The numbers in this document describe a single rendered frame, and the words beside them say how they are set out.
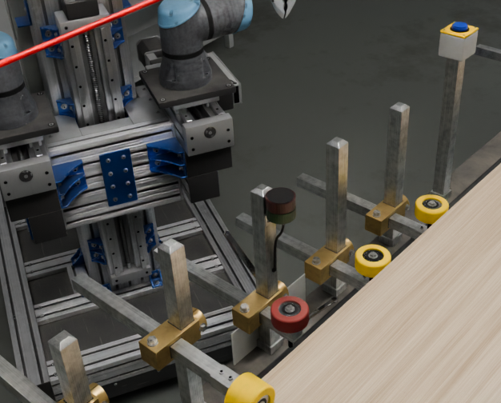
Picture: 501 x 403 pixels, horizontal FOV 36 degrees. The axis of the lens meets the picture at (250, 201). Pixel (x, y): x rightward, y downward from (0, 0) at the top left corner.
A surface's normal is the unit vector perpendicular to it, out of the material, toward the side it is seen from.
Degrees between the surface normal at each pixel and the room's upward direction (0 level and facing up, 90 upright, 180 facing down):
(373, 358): 0
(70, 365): 90
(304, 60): 0
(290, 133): 0
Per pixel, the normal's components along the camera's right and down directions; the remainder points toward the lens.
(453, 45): -0.67, 0.46
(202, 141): 0.36, 0.53
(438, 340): -0.05, -0.81
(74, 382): 0.74, 0.36
